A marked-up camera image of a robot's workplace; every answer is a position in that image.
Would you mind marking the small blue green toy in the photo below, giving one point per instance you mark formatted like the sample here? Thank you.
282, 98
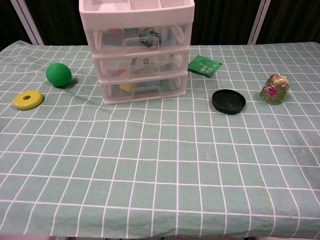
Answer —
148, 37

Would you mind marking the clear plastic drawer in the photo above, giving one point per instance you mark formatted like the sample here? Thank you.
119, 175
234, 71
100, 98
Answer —
170, 87
110, 65
107, 41

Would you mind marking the white plastic drawer cabinet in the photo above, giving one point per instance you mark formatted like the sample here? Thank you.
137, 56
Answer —
137, 15

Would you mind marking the light blue block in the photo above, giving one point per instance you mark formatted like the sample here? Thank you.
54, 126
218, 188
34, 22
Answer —
153, 82

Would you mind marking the green checked tablecloth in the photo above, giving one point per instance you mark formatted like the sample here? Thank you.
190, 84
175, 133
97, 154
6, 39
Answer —
160, 162

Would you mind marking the yellow block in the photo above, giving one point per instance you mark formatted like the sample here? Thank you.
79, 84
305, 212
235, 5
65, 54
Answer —
127, 86

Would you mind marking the white dice toy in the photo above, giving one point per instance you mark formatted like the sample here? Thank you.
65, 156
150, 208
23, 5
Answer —
143, 62

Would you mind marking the green sachet packet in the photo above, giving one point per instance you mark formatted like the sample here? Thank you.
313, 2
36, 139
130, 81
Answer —
203, 65

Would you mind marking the black round lid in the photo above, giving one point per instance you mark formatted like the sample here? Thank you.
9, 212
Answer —
228, 102

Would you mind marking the green toy block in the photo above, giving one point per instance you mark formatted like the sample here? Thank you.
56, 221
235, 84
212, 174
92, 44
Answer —
130, 31

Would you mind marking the green ball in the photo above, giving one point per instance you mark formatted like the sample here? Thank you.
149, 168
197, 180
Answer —
59, 75

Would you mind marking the gold green foil cup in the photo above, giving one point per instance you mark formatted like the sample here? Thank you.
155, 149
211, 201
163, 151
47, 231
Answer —
273, 90

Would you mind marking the white partition frame post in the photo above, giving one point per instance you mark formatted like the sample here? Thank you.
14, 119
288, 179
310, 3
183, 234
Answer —
258, 22
30, 22

